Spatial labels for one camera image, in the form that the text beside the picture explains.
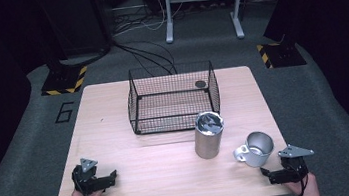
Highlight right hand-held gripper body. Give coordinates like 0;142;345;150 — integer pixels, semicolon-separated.
276;141;319;186

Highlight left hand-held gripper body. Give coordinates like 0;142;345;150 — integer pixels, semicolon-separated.
69;155;107;196

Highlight tall steel tumbler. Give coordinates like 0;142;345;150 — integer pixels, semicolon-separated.
190;109;229;162

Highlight black wire basket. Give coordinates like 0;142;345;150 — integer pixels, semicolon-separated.
123;58;224;138

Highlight person's right hand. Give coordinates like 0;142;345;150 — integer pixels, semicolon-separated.
284;171;321;196

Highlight black yellow striped base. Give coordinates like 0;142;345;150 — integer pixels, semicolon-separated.
38;64;91;98
256;38;308;71

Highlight dark round disc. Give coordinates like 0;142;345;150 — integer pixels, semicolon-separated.
194;79;208;90

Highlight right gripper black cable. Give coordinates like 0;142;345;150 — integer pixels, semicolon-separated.
283;165;311;196

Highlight black floor cables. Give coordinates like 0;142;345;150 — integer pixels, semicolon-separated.
110;32;180;83

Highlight white floor cables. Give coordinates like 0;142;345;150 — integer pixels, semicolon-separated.
107;0;189;38

